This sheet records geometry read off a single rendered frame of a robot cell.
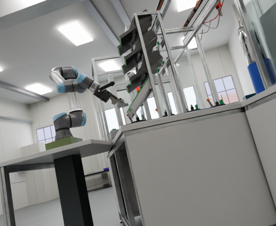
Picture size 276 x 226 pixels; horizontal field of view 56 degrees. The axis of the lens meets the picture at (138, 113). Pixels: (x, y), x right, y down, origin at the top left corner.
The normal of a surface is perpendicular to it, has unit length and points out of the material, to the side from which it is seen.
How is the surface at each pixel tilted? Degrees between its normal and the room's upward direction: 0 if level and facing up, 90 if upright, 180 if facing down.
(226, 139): 90
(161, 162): 90
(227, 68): 90
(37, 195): 90
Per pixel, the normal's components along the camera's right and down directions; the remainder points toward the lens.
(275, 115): -0.96, 0.18
